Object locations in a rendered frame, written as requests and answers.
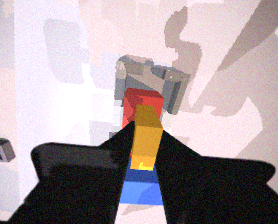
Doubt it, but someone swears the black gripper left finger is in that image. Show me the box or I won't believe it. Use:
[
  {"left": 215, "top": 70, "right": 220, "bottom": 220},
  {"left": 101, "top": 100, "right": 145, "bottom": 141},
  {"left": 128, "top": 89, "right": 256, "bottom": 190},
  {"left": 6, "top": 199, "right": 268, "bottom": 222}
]
[{"left": 30, "top": 121, "right": 135, "bottom": 224}]

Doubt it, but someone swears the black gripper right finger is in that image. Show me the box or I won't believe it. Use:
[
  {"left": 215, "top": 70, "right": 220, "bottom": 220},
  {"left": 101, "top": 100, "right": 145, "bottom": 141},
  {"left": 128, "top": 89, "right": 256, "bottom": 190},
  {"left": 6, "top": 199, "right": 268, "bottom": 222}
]
[{"left": 155, "top": 129, "right": 276, "bottom": 224}]

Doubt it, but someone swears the yellow rectangular block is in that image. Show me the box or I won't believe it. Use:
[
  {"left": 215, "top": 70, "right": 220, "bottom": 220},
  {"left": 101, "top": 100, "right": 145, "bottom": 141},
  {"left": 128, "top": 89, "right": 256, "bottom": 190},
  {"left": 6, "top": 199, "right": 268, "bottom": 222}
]
[{"left": 130, "top": 104, "right": 164, "bottom": 170}]

